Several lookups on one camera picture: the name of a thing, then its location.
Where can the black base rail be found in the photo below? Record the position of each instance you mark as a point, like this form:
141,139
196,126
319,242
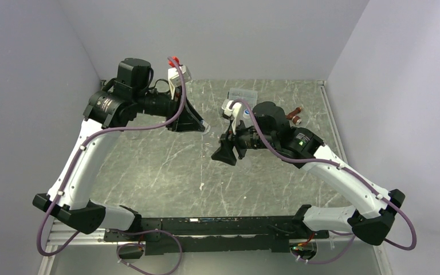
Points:
218,234

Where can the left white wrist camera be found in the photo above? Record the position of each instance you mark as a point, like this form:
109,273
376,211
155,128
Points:
174,77

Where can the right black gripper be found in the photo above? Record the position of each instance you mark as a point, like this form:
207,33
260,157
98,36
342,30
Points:
225,153

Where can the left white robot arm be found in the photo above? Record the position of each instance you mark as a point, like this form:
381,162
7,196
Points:
106,116

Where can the brown pipe fitting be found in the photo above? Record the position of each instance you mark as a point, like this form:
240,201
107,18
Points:
294,116

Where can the blue bottle cap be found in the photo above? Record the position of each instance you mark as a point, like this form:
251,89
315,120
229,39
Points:
246,114
205,125

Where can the clear plastic screw box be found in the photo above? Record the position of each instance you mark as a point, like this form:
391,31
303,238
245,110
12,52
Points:
250,96

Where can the clear plastic bottle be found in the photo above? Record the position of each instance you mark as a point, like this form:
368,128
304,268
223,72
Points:
221,135

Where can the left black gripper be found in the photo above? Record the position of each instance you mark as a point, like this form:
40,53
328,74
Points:
188,120

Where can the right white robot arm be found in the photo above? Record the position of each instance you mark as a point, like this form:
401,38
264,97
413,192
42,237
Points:
373,209

